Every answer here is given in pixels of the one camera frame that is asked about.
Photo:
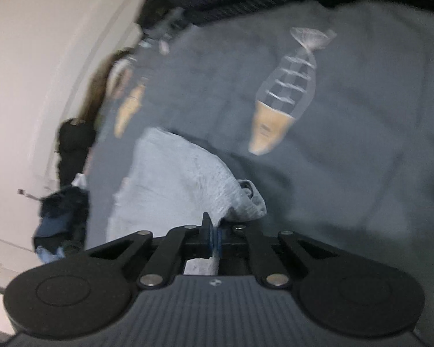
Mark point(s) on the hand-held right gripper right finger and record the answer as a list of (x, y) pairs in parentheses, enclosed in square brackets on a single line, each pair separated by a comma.
[(218, 242)]

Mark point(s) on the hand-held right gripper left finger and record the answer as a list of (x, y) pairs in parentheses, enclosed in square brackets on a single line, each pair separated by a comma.
[(207, 236)]

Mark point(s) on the grey t-shirt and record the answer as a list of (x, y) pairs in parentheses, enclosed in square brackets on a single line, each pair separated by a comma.
[(173, 180)]

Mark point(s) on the pile of dark clothes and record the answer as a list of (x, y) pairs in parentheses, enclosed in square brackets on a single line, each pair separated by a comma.
[(61, 217)]

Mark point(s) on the stack of folded dark clothes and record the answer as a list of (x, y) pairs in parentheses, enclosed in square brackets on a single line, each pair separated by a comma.
[(155, 3)]

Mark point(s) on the white sock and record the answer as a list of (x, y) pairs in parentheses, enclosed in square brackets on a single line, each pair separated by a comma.
[(79, 180)]

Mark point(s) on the grey printed quilt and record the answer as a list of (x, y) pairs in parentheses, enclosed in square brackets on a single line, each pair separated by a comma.
[(347, 151)]

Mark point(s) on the light blue garment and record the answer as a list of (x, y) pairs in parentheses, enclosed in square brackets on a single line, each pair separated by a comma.
[(49, 255)]

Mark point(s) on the black jacket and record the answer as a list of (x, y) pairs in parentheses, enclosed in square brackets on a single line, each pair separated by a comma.
[(74, 144)]

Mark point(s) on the cream pillow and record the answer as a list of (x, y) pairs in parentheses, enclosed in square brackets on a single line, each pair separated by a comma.
[(117, 76)]

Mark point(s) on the brown coat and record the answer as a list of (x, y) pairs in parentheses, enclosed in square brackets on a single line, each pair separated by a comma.
[(97, 83)]

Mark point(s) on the white wardrobe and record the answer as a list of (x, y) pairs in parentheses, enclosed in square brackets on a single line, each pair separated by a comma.
[(0, 296)]

